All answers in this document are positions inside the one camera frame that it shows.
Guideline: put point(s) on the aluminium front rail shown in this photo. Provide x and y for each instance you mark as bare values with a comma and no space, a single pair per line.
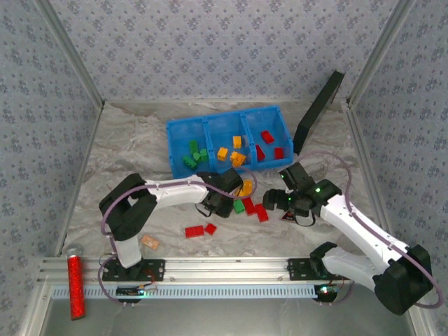
227,269

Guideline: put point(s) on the small red lego brick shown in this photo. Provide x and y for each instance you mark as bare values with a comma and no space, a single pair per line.
210,229

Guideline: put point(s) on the right circuit board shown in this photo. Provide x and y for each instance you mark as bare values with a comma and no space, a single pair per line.
325,290

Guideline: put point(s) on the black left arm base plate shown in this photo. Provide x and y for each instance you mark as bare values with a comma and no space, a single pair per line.
154,271

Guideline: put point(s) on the black flat board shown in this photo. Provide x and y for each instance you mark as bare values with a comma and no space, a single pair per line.
318,105

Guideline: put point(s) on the long red lego brick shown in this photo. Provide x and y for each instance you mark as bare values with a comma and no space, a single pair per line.
194,231

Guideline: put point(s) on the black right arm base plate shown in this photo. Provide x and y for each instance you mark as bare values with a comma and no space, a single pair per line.
297,269

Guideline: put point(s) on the left circuit board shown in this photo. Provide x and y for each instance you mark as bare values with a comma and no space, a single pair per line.
129,291

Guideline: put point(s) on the blue three-compartment plastic bin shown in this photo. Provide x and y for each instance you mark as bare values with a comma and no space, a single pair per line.
185,133

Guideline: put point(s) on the aluminium frame post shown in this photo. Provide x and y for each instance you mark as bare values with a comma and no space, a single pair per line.
378,52
73,52

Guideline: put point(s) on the aluminium side rail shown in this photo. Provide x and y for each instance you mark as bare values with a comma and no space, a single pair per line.
364,157
85,157

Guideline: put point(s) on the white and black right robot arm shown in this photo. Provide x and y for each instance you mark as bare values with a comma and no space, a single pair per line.
360,224

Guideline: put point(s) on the small orange card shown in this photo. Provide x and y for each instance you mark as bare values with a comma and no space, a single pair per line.
150,242

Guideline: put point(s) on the circuit board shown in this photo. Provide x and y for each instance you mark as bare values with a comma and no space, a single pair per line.
325,290
129,291

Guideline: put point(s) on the yellow lego brick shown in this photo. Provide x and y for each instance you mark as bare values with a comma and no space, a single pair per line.
248,187
222,153
234,155
241,162
237,141
241,193

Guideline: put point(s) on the red glitter cylinder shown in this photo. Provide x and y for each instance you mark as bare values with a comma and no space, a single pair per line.
76,290

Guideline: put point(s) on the black triangle with red mark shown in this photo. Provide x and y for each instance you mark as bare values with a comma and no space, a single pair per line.
286,218

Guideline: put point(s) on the aluminium frame leg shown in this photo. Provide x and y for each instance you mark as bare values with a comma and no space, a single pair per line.
33,311
421,327

